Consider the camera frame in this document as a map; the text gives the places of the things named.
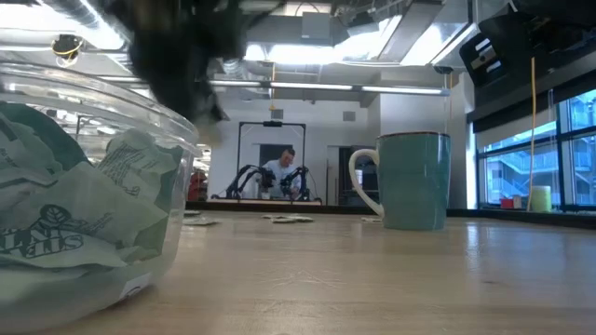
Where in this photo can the dark cabinet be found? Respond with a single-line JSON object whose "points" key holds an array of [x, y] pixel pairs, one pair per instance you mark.
{"points": [[342, 177]]}

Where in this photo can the green-bordered white sweetener packet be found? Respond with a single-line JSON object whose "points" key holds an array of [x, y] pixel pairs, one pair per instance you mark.
{"points": [[305, 218], [42, 135]]}

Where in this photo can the small red box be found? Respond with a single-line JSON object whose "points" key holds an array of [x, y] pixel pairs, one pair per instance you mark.
{"points": [[507, 203]]}

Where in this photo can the silver ventilation duct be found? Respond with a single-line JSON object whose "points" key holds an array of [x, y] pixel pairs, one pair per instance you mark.
{"points": [[70, 9]]}

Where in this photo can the clear plastic container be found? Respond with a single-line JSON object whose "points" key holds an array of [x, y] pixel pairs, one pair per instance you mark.
{"points": [[153, 288]]}

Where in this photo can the grey wall vent grille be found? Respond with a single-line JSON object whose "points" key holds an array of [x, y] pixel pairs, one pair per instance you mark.
{"points": [[349, 116], [276, 114]]}

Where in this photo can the small white box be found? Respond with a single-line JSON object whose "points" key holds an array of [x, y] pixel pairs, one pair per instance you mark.
{"points": [[517, 202]]}

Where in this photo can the black background gantry frame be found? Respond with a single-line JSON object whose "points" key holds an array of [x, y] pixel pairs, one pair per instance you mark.
{"points": [[272, 124]]}

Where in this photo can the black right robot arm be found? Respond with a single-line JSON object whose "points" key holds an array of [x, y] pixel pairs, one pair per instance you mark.
{"points": [[559, 11]]}

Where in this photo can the pale green cylinder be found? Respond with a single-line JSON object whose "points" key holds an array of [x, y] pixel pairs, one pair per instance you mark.
{"points": [[541, 199]]}

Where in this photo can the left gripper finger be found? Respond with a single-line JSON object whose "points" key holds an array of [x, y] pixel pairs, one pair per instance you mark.
{"points": [[186, 84]]}

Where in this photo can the grey ceiling box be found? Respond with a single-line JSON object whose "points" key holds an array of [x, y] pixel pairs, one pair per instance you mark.
{"points": [[316, 25]]}

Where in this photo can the long ceiling light strip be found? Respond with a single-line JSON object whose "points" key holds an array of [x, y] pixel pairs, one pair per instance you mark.
{"points": [[326, 86]]}

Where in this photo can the black background robot arm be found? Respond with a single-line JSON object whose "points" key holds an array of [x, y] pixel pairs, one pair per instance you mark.
{"points": [[298, 174], [247, 171]]}

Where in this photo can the black aluminium table frame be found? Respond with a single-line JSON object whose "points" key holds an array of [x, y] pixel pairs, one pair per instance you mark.
{"points": [[242, 209]]}

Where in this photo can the person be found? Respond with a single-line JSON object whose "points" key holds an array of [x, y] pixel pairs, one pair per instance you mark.
{"points": [[281, 170]]}

